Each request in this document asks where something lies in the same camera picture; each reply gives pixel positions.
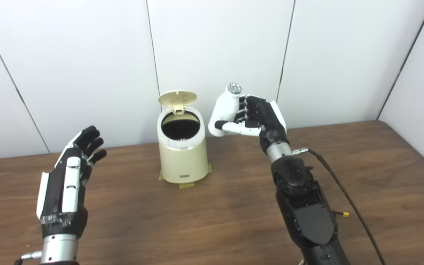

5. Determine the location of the small white plastic bottle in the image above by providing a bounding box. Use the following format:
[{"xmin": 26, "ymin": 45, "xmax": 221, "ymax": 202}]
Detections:
[{"xmin": 208, "ymin": 82, "xmax": 243, "ymax": 138}]

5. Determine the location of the yellow tape under bin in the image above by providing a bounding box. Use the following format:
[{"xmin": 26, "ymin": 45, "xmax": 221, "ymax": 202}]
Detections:
[{"xmin": 158, "ymin": 164, "xmax": 212, "ymax": 190}]

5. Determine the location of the cream round bin lid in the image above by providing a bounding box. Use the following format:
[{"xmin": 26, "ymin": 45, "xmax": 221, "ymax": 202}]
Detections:
[{"xmin": 158, "ymin": 91, "xmax": 198, "ymax": 114}]

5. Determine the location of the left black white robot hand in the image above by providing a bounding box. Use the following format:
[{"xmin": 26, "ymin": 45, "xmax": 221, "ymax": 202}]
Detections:
[{"xmin": 36, "ymin": 126, "xmax": 107, "ymax": 239}]

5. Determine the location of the cream cylindrical trash bin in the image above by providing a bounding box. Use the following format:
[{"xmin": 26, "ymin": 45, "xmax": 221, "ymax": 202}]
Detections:
[{"xmin": 157, "ymin": 107, "xmax": 209, "ymax": 184}]

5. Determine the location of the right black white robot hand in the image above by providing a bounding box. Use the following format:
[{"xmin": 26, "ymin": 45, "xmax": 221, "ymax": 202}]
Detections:
[{"xmin": 215, "ymin": 95, "xmax": 290, "ymax": 155}]

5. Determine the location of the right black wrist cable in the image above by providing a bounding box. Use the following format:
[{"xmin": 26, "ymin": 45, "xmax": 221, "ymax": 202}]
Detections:
[{"xmin": 292, "ymin": 147, "xmax": 387, "ymax": 265}]

